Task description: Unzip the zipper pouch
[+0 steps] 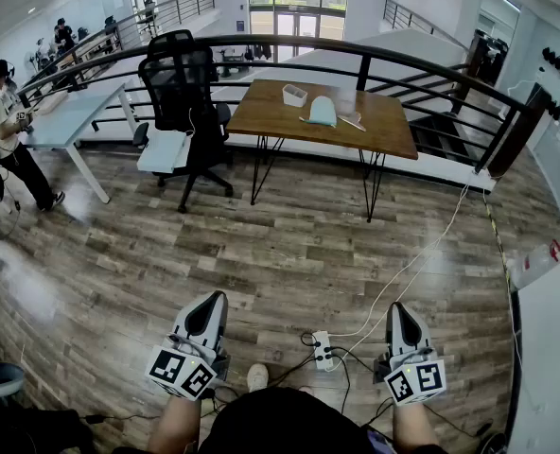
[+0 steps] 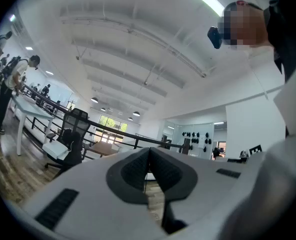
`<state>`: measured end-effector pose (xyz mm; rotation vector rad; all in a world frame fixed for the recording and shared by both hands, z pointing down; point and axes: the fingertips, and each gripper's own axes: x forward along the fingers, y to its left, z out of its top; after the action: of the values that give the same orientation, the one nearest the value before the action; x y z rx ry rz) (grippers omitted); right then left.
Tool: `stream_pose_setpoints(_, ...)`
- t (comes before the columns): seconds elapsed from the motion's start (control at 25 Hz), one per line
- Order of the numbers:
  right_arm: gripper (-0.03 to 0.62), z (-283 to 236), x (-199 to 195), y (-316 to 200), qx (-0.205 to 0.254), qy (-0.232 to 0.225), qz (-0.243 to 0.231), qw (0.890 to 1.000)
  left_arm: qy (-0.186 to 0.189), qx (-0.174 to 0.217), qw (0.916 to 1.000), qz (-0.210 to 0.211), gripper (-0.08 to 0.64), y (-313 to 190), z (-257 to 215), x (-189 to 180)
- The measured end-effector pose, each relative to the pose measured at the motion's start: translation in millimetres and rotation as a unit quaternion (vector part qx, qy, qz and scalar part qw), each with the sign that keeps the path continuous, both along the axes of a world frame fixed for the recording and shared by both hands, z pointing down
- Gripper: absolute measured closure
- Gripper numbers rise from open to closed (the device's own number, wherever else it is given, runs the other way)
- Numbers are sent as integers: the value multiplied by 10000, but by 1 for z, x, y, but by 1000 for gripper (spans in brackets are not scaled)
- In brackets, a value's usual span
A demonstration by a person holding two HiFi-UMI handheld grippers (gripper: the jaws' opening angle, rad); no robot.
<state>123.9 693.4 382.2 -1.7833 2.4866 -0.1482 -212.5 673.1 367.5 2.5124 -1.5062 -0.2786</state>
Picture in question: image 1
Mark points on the glass entrance door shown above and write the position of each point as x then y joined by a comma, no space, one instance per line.
299,22

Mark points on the white desk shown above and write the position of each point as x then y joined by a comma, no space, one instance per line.
72,116

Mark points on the blue wall poster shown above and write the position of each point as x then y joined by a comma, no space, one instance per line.
241,25

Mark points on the large bulldog clip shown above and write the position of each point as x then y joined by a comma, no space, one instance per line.
353,121

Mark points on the black mesh office chair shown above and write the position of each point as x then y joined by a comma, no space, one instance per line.
176,78

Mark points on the person's left forearm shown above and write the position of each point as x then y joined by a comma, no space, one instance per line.
173,424

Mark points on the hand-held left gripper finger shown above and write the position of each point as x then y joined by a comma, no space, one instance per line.
187,317
218,319

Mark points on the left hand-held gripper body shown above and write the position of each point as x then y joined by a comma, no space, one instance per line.
180,371

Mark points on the person's black shirt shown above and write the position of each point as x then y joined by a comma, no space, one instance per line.
285,424

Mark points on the dark curved railing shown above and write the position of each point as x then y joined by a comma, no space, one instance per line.
280,39

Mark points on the light green pouch bag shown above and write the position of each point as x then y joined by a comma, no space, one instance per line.
320,111

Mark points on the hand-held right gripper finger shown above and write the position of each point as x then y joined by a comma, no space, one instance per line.
393,329
414,331

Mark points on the wooden table with hairpin legs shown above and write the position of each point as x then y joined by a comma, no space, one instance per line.
270,111

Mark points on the black power adapter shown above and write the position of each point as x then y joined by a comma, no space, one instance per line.
94,419

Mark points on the white power strip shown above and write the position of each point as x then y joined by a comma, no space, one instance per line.
321,348

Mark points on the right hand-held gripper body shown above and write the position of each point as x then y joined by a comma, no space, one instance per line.
414,378

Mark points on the white box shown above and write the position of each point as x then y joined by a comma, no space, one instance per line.
162,151

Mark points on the rack of dark clothes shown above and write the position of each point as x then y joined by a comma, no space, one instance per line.
261,51

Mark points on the person's right forearm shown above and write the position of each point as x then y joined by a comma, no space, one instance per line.
412,426

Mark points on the grey metal balcony railing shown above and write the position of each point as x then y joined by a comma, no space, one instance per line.
180,1

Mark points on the person's white shoe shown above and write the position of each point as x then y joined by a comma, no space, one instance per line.
257,377

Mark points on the grey metal stair railing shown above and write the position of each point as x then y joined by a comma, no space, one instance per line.
426,22

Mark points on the white divided pen holder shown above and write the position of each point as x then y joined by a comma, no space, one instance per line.
293,97

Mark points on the smartphone with lit screen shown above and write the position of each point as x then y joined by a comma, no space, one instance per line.
379,442

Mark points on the white cabinet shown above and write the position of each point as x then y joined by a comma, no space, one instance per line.
549,348

